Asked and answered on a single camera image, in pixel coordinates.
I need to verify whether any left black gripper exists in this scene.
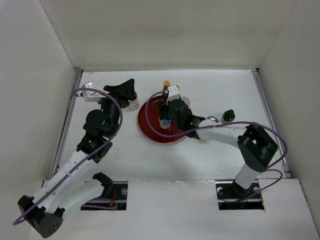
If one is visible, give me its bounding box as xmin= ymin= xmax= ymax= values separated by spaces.
xmin=96 ymin=79 xmax=135 ymax=137

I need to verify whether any blue label peppercorn jar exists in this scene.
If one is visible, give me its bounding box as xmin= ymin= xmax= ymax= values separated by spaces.
xmin=159 ymin=119 xmax=171 ymax=130

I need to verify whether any chrome top grinder jar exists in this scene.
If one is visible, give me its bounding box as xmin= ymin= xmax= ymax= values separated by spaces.
xmin=206 ymin=115 xmax=220 ymax=123

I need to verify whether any black cap spice jar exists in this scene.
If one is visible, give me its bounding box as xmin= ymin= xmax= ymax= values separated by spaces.
xmin=220 ymin=109 xmax=236 ymax=124

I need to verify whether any blue label jar silver lid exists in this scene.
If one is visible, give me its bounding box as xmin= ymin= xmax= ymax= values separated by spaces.
xmin=180 ymin=96 xmax=191 ymax=107

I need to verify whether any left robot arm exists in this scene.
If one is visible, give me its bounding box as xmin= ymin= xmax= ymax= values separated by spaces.
xmin=13 ymin=78 xmax=138 ymax=239

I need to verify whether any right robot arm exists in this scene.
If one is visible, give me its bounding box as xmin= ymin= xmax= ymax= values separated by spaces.
xmin=158 ymin=99 xmax=278 ymax=198

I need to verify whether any red round tray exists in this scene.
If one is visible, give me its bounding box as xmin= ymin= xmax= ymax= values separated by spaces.
xmin=137 ymin=94 xmax=185 ymax=144

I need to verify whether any black pump jar white powder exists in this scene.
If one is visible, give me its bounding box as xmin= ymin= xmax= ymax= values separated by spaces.
xmin=123 ymin=97 xmax=140 ymax=112

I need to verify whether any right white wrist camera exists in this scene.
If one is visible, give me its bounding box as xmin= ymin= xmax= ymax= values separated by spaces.
xmin=166 ymin=85 xmax=181 ymax=104

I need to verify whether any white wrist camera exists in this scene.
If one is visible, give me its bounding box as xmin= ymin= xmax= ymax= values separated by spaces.
xmin=80 ymin=82 xmax=104 ymax=103
xmin=166 ymin=85 xmax=181 ymax=104

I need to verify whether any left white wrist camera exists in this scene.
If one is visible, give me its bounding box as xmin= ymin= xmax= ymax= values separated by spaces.
xmin=80 ymin=82 xmax=104 ymax=103

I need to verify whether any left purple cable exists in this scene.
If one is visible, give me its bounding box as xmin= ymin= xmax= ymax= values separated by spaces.
xmin=12 ymin=88 xmax=123 ymax=225

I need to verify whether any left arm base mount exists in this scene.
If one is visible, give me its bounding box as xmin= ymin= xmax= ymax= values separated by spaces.
xmin=80 ymin=172 xmax=129 ymax=211

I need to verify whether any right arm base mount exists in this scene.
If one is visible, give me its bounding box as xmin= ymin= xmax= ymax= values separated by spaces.
xmin=215 ymin=180 xmax=265 ymax=211

